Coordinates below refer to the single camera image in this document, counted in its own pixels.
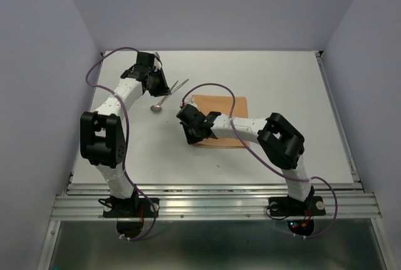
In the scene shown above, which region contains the orange cloth napkin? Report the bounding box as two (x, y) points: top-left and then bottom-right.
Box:
(189, 93), (249, 150)

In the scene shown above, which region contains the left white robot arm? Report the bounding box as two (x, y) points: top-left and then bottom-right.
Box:
(80, 52), (170, 216)

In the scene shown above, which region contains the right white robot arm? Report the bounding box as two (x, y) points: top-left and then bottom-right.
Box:
(177, 103), (313, 214)

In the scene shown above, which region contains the silver metal spoon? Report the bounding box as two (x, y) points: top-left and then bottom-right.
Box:
(150, 79), (189, 113)

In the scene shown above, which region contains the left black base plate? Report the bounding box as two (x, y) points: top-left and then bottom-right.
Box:
(98, 196), (159, 219)

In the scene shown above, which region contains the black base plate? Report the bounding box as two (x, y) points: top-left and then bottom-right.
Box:
(267, 196), (326, 217)
(98, 196), (159, 219)

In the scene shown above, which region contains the aluminium frame rail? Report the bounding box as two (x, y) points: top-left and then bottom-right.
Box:
(51, 182), (382, 221)

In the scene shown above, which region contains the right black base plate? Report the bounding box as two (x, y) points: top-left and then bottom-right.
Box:
(267, 196), (326, 217)

